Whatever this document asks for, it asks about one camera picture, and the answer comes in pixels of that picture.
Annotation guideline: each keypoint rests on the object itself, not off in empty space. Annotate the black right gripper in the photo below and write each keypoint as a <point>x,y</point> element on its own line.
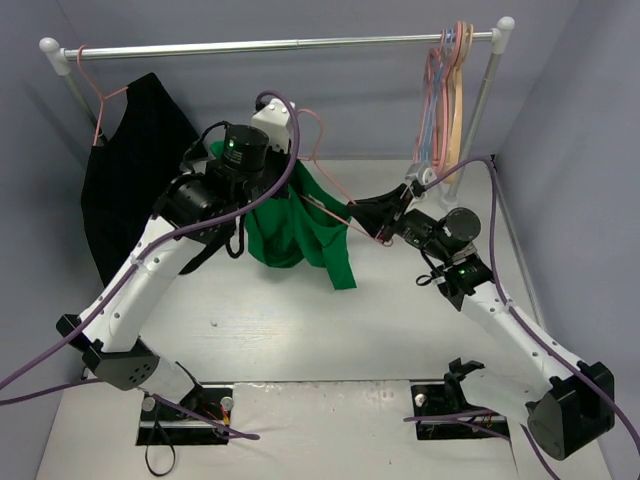
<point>391,220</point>

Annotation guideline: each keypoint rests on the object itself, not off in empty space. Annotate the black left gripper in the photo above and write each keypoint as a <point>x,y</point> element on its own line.
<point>273,185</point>

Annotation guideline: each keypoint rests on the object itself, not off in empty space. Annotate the green t shirt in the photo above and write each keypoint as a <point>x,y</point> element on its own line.
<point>307,224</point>

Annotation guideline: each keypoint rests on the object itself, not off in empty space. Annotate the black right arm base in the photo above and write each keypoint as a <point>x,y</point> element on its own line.
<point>441,412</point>

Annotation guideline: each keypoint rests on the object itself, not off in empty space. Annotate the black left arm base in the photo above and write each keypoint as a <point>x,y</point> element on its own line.
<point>159,422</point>

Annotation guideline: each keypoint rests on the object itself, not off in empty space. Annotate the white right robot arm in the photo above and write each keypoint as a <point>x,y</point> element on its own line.
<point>562,401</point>

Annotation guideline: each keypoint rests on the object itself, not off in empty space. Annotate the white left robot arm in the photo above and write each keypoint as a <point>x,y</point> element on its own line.
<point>192,219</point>

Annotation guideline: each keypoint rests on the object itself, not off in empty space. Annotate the black t shirt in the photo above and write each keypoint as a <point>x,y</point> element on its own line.
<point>125,177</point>

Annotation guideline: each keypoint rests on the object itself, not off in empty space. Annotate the beige plastic hanger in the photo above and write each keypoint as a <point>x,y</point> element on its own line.
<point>452,110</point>

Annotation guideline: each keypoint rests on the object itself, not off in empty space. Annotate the metal clothes rack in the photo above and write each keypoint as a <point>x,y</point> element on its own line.
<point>67,61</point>

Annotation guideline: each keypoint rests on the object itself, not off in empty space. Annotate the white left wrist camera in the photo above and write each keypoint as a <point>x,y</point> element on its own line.
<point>274,119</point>

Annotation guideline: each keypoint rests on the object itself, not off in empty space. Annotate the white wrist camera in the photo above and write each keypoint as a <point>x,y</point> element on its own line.
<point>417,178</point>
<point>274,119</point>

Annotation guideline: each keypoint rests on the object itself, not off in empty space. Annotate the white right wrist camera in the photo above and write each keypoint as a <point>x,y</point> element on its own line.
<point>417,178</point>

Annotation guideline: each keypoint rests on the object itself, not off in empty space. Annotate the blue wire hanger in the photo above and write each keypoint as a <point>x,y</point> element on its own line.
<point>436,64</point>

